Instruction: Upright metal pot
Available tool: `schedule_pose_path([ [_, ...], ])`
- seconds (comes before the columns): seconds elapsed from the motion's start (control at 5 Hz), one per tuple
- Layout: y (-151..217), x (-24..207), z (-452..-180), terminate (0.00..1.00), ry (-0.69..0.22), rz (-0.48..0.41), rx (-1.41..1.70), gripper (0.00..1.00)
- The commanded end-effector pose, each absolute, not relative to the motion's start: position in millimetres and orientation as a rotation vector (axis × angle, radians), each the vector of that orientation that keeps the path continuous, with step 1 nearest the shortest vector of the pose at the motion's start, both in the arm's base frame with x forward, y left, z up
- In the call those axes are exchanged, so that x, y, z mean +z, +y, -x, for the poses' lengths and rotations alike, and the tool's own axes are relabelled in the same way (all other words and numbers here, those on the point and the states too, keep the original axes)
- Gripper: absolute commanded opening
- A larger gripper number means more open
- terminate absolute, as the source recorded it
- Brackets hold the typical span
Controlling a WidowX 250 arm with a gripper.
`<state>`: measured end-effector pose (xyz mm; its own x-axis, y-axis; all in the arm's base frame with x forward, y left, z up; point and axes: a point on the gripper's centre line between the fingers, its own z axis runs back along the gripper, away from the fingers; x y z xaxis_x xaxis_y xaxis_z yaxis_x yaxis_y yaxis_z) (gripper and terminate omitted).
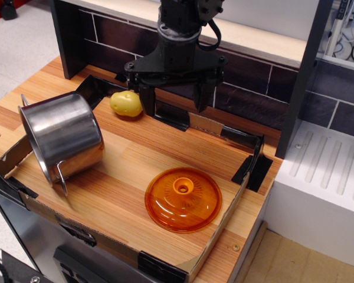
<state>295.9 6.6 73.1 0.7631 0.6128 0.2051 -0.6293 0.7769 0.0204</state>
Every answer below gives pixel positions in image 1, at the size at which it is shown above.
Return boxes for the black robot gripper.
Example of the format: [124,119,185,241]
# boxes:
[124,24,228,116]

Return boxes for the stainless steel pot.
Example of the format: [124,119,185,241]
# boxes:
[18,91,104,193]

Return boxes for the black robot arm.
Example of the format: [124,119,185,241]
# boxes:
[124,1,228,116]

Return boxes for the cardboard fence with black tape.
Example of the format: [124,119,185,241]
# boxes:
[0,74,274,283]

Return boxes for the orange translucent pot lid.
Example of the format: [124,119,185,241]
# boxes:
[145,167,222,233]

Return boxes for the yellow plastic potato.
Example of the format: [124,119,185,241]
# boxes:
[110,90,143,117]

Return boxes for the brass screw front right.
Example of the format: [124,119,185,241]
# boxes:
[232,244,240,251]

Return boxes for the white ribbed drainboard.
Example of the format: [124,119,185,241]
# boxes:
[273,120,354,213]

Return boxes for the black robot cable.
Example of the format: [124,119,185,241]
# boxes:
[196,18,222,51]

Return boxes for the dark grey shelf post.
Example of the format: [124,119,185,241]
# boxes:
[276,0,333,159]

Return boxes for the cables behind shelf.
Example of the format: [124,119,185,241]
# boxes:
[324,0,354,64]

